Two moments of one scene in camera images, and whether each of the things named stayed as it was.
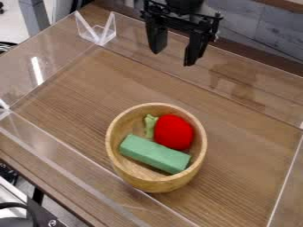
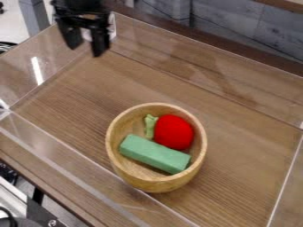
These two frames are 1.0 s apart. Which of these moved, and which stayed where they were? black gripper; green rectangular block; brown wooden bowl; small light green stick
Moved: black gripper
Stayed: green rectangular block; small light green stick; brown wooden bowl
